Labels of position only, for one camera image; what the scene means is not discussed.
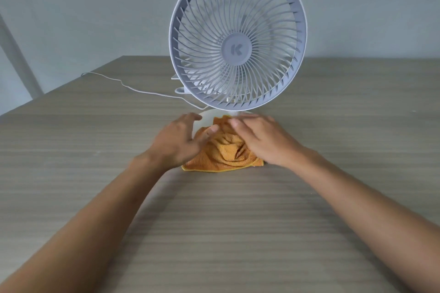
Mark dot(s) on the person's right hand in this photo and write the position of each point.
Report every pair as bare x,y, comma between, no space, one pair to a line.
271,145

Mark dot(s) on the person's left hand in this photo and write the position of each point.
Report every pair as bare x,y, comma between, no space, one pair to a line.
172,147

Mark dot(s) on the orange microfiber cloth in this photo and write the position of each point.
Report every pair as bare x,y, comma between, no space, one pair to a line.
227,155

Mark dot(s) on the white fan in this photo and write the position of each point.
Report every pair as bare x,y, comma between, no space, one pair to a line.
236,49

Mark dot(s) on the person's right forearm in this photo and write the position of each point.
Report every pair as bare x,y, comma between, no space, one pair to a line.
371,217

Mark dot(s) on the person's left forearm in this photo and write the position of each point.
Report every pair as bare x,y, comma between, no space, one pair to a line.
89,227

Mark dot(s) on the white desk socket tray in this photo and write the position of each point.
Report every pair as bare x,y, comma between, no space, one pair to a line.
179,90

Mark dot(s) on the white vertical pipe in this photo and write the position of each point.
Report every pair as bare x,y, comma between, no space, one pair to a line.
19,62

